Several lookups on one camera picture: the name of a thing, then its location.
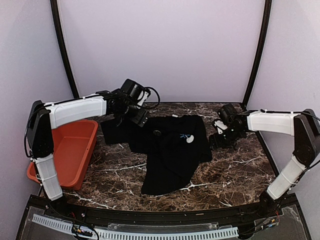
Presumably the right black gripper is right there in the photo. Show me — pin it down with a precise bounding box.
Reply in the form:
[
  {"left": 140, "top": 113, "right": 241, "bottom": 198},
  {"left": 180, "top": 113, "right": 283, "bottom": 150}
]
[{"left": 208, "top": 125, "right": 244, "bottom": 150}]

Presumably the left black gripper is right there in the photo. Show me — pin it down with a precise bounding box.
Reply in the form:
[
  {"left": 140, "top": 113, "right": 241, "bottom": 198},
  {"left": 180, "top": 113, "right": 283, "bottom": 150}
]
[{"left": 121, "top": 100, "right": 151, "bottom": 126}]

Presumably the black t-shirt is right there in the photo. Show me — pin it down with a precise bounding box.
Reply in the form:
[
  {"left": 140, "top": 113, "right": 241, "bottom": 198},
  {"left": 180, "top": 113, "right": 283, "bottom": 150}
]
[{"left": 100, "top": 115, "right": 212, "bottom": 196}]

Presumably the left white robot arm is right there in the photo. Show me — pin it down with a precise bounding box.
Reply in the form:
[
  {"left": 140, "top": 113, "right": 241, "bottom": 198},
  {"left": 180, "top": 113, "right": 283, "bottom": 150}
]
[{"left": 23, "top": 79, "right": 151, "bottom": 218}]

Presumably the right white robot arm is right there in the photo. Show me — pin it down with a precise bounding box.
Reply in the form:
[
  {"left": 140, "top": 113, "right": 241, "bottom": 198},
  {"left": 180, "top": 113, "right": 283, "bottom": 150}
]
[{"left": 209, "top": 103, "right": 320, "bottom": 217}]

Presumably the orange plastic bin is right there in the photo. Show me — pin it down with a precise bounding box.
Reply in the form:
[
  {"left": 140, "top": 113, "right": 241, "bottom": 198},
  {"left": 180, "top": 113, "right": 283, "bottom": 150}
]
[{"left": 26, "top": 119, "right": 99, "bottom": 191}]

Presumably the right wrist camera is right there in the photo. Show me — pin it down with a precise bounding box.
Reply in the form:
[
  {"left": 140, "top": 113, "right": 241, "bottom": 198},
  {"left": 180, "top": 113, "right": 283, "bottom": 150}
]
[{"left": 212, "top": 118, "right": 228, "bottom": 135}]

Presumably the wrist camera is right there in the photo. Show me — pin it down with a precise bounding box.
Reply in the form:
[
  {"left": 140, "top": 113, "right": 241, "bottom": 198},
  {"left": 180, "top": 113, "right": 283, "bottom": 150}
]
[
  {"left": 212, "top": 118, "right": 228, "bottom": 135},
  {"left": 137, "top": 89, "right": 151, "bottom": 107}
]

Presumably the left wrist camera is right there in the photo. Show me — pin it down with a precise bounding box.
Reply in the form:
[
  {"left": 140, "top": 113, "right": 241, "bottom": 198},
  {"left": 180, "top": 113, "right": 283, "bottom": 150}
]
[{"left": 137, "top": 89, "right": 151, "bottom": 107}]

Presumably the black front rail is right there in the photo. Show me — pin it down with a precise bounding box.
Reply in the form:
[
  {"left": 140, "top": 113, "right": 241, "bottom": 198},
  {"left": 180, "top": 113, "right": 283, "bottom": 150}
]
[{"left": 27, "top": 194, "right": 298, "bottom": 228}]

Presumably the white slotted cable duct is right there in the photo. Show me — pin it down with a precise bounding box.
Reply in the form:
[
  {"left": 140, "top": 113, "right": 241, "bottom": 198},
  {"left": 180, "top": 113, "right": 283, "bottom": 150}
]
[{"left": 31, "top": 214, "right": 239, "bottom": 240}]

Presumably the left black frame post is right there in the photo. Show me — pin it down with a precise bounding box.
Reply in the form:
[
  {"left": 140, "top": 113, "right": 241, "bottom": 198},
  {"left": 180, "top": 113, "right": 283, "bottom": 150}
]
[{"left": 49, "top": 0, "right": 80, "bottom": 99}]

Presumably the black frame post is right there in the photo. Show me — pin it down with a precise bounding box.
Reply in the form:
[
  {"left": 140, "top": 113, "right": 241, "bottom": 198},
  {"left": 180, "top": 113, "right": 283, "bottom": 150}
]
[
  {"left": 241, "top": 0, "right": 272, "bottom": 110},
  {"left": 49, "top": 0, "right": 80, "bottom": 99}
]

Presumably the right black frame post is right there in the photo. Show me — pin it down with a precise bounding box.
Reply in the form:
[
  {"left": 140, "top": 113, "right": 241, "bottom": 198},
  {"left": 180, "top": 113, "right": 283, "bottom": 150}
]
[{"left": 241, "top": 0, "right": 272, "bottom": 110}]

